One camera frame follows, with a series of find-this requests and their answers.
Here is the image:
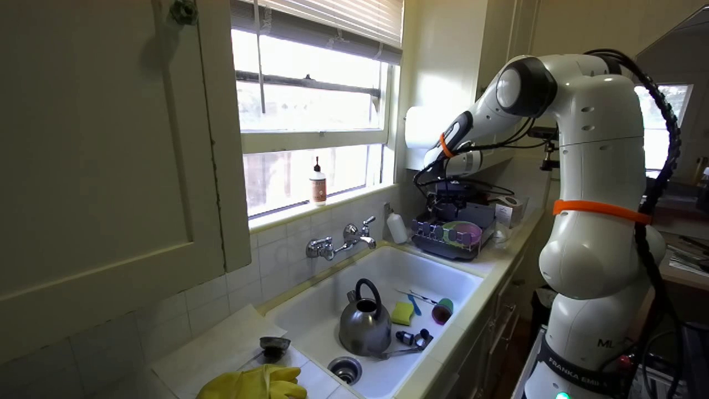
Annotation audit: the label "green bowl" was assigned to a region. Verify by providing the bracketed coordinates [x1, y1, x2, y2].
[441, 221, 472, 248]

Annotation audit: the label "purple bowl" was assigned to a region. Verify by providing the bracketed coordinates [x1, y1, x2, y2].
[449, 223, 483, 247]

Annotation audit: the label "black dish rack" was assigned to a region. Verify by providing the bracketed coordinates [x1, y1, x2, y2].
[411, 199, 497, 262]

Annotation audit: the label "white box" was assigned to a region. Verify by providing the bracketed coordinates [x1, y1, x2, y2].
[494, 195, 525, 228]

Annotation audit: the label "white squeeze bottle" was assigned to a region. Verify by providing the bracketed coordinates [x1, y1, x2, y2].
[386, 204, 409, 245]

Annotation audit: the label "white paper towel roll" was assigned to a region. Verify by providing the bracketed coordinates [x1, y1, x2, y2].
[404, 105, 450, 171]

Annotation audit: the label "white sink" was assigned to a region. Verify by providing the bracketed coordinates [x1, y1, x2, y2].
[265, 245, 486, 399]

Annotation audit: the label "silver knife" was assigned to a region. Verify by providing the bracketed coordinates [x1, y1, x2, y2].
[395, 288, 439, 306]

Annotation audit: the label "purple cup with green rim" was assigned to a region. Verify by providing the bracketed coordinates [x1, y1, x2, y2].
[431, 298, 455, 326]

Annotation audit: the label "yellow sponge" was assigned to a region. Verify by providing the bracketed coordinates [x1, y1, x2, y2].
[390, 301, 415, 326]

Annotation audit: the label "brown pump soap bottle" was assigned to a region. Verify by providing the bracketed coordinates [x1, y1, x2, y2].
[309, 156, 328, 207]

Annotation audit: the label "metal tongs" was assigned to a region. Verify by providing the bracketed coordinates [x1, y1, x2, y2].
[378, 341, 428, 360]

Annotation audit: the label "window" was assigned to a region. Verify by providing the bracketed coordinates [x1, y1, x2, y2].
[230, 0, 403, 220]
[634, 83, 695, 179]

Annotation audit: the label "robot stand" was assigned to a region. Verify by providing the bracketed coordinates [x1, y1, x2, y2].
[511, 324, 709, 399]

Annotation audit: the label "white window blind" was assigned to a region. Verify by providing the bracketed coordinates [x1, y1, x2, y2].
[230, 0, 405, 65]

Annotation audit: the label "sink drain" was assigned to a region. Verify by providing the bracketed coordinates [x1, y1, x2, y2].
[327, 356, 363, 386]

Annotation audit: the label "wooden desk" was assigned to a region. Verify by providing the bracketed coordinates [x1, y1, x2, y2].
[656, 230, 709, 293]

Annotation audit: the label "yellow rubber glove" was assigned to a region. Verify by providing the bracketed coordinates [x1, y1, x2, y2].
[195, 364, 309, 399]

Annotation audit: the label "dark cabinet knob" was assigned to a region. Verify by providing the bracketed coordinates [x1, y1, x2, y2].
[169, 0, 199, 26]

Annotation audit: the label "cream cabinet door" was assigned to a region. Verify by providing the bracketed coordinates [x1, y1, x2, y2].
[0, 0, 253, 364]

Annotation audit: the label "camera on mount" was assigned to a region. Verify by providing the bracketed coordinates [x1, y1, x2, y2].
[526, 126, 561, 173]

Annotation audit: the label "chrome wall tap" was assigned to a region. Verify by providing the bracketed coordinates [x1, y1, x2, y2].
[305, 216, 379, 262]

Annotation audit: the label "steel kettle with black handle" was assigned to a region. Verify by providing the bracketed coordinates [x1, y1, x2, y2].
[338, 278, 393, 357]

